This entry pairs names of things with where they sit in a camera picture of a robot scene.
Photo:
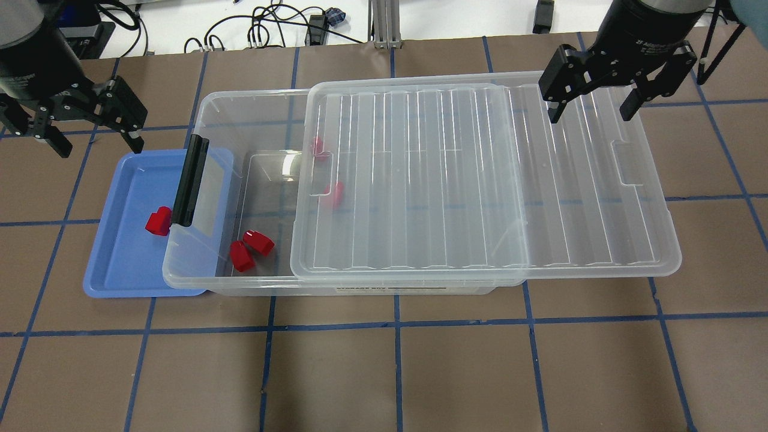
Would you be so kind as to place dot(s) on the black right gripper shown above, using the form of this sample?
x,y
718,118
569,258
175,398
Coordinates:
x,y
643,31

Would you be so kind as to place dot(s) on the clear plastic storage box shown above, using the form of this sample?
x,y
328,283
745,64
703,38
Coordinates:
x,y
252,180

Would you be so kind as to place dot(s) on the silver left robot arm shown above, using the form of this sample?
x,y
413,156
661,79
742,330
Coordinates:
x,y
20,18

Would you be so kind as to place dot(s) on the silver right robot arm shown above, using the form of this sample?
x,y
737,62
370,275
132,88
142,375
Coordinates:
x,y
747,14

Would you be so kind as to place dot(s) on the black device on desk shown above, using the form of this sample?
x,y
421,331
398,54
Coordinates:
x,y
543,16

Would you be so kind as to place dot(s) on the blue plastic tray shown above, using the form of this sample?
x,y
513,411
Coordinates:
x,y
127,261

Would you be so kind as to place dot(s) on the clear plastic box lid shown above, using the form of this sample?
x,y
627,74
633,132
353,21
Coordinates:
x,y
590,195

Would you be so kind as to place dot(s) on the black box latch handle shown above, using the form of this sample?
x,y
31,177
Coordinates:
x,y
190,181

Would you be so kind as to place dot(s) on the red block in tray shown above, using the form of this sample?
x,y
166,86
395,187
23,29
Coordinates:
x,y
159,222

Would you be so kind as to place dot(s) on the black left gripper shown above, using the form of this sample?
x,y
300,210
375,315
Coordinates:
x,y
37,63

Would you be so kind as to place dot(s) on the aluminium extrusion post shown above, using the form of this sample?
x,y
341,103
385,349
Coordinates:
x,y
384,19

